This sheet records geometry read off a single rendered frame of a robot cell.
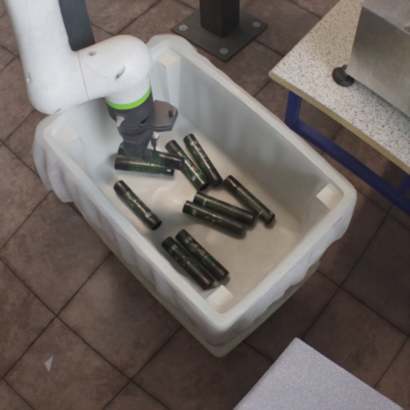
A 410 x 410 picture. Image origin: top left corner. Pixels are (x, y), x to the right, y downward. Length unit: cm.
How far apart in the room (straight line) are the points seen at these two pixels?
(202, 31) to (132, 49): 135
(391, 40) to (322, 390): 67
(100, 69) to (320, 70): 52
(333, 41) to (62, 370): 129
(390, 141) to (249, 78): 107
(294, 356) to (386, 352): 87
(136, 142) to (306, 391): 61
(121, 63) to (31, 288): 110
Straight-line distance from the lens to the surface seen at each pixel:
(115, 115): 104
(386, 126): 116
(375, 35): 104
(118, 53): 92
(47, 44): 89
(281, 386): 94
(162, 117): 106
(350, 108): 116
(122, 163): 139
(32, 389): 179
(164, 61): 131
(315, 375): 95
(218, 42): 222
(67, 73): 93
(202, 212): 131
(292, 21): 236
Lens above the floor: 168
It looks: 64 degrees down
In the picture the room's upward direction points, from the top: 4 degrees counter-clockwise
